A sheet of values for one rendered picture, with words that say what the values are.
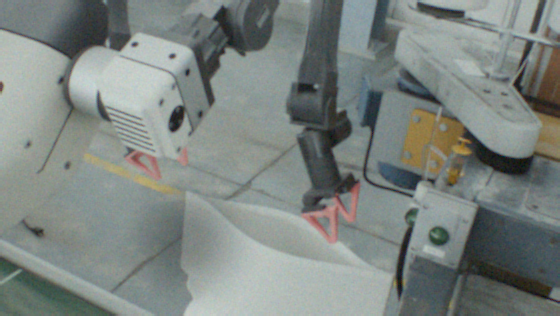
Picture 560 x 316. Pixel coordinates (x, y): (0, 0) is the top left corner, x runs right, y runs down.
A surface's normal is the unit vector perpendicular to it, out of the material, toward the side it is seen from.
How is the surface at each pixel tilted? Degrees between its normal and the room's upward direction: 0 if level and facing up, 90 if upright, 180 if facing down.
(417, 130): 90
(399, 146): 90
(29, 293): 0
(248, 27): 79
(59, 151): 90
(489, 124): 90
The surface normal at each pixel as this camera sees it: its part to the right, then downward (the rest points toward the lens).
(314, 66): -0.53, 0.04
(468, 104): -0.97, -0.03
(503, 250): -0.44, 0.36
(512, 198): 0.14, -0.88
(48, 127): 0.89, 0.31
